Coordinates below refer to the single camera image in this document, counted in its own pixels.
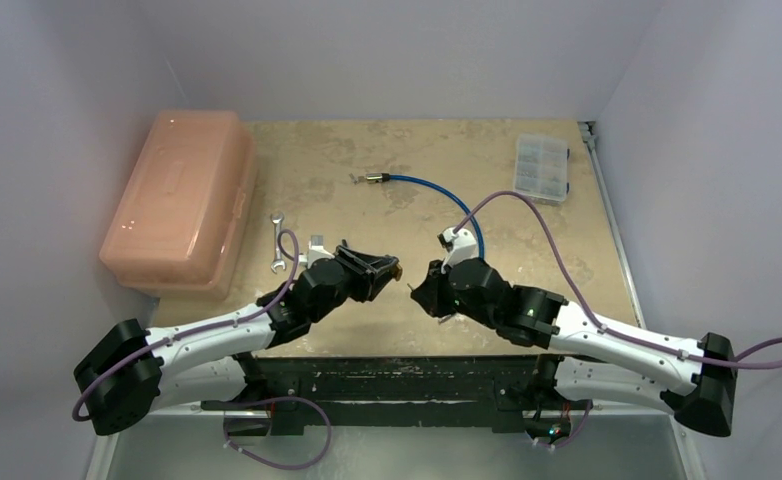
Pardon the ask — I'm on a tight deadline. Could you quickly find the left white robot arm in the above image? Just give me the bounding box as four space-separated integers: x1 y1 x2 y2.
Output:
72 245 402 436

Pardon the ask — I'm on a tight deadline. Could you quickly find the blue cable lock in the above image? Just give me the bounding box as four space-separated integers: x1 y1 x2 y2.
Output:
364 172 486 326

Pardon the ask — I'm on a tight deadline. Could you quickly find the pink translucent plastic toolbox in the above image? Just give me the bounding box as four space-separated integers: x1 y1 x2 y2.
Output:
99 110 258 300

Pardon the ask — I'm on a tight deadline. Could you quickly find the silver open-end wrench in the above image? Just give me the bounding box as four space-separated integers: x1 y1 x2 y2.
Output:
270 212 287 274

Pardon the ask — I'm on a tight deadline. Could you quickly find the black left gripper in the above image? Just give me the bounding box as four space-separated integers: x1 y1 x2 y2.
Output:
309 246 397 324

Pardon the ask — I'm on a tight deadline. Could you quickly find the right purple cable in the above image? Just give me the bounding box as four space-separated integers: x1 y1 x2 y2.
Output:
453 191 782 371

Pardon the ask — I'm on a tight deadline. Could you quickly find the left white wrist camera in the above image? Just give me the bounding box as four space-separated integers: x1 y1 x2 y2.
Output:
298 235 334 268

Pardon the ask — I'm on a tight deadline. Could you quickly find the clear compartment screw box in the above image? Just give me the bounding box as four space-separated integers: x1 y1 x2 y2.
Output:
513 133 570 204

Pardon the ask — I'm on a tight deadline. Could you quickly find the silver key bunch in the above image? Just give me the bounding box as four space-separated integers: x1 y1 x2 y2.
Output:
349 173 367 184

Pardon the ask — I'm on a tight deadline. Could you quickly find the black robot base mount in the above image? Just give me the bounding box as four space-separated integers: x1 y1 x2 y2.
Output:
226 354 588 436

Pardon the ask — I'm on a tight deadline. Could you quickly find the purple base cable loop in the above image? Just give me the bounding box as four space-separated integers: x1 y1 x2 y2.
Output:
222 396 334 472

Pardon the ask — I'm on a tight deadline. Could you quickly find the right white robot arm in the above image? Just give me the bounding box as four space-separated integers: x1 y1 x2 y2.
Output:
410 258 737 438

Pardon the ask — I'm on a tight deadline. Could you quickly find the aluminium frame rail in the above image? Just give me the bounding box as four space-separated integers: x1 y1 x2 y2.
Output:
578 121 707 479

